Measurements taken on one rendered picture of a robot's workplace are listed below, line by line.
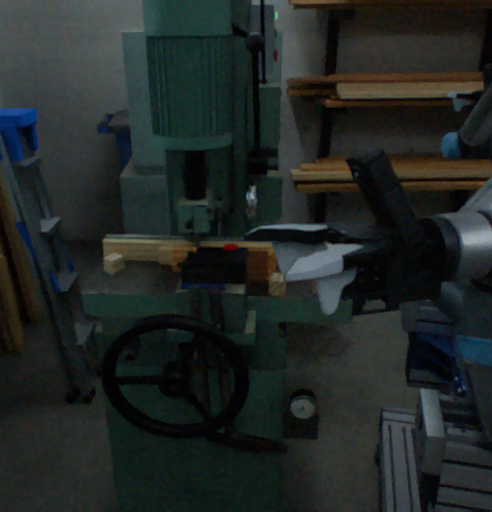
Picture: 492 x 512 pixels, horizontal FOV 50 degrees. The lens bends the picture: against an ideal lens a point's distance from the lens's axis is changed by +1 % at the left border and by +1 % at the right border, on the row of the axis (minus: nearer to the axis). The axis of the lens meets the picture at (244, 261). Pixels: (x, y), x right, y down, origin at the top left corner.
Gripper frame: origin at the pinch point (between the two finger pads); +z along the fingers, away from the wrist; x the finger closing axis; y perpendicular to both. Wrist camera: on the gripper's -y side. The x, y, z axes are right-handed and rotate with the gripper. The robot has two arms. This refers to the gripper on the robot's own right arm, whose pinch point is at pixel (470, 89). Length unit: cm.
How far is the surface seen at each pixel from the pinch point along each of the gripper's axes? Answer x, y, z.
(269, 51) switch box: -66, -23, -34
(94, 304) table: -114, 21, -73
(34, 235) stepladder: -154, 28, 1
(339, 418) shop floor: -53, 118, -14
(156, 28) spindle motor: -90, -32, -66
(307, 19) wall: -25, -25, 177
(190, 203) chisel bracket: -90, 5, -63
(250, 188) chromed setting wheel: -76, 7, -51
